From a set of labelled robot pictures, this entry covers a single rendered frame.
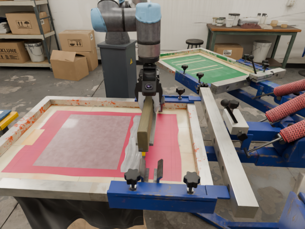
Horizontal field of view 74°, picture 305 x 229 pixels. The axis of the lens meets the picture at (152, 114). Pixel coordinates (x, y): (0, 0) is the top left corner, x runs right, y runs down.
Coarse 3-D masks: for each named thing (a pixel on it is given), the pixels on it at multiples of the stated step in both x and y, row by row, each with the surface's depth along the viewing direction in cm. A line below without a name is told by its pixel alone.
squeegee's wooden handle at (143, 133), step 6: (150, 96) 75; (144, 102) 72; (150, 102) 71; (144, 108) 68; (150, 108) 68; (144, 114) 64; (150, 114) 65; (144, 120) 61; (150, 120) 65; (138, 126) 59; (144, 126) 59; (150, 126) 66; (138, 132) 57; (144, 132) 57; (150, 132) 66; (138, 138) 58; (144, 138) 58; (138, 144) 59; (144, 144) 59; (138, 150) 60; (144, 150) 60
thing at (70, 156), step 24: (48, 144) 81; (72, 144) 81; (96, 144) 81; (120, 144) 81; (168, 144) 81; (24, 168) 70; (48, 168) 70; (72, 168) 70; (96, 168) 70; (120, 168) 70; (168, 168) 70
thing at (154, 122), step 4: (156, 112) 78; (156, 116) 76; (152, 120) 73; (152, 124) 71; (152, 128) 69; (152, 132) 67; (152, 136) 65; (136, 140) 64; (152, 140) 63; (136, 144) 63; (152, 144) 62
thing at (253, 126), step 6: (252, 126) 76; (258, 126) 76; (264, 126) 76; (270, 126) 76; (228, 132) 76; (252, 132) 75; (258, 132) 75; (264, 132) 75; (270, 132) 74; (234, 138) 77; (252, 138) 76; (258, 138) 76; (264, 138) 76; (270, 138) 76
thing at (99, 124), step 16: (64, 112) 102; (80, 112) 102; (96, 112) 102; (112, 112) 102; (48, 128) 90; (64, 128) 90; (80, 128) 90; (96, 128) 90; (112, 128) 90; (128, 128) 90; (160, 128) 90; (176, 128) 90
